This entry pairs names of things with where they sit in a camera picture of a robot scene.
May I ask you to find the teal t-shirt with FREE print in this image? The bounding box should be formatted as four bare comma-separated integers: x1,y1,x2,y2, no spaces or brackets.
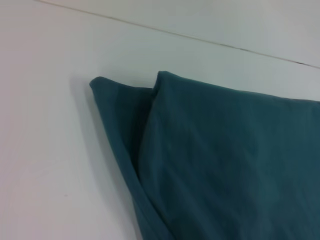
89,70,320,240

